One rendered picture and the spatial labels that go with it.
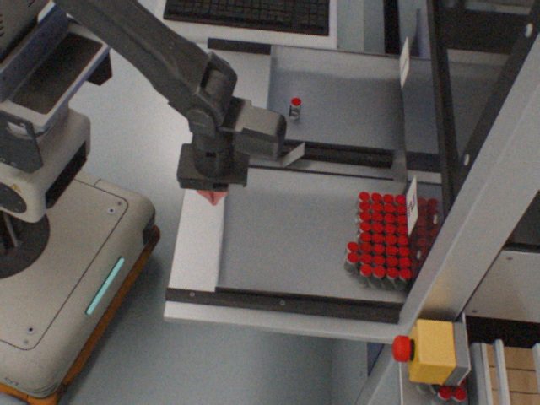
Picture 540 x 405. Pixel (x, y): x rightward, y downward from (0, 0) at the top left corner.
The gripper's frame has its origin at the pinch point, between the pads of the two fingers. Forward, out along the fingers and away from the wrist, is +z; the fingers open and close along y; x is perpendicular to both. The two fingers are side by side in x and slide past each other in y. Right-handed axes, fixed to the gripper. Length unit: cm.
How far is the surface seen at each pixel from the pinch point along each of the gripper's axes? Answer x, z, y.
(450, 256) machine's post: -12.3, -8.3, 33.6
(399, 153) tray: 28.3, 18.7, 33.4
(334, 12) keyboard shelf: 80, 28, 21
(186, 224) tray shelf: 8.2, 20.1, -6.4
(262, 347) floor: 26, 109, 10
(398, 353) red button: -19.1, 8.8, 29.5
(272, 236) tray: 7.4, 20.4, 9.7
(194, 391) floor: 11, 108, -8
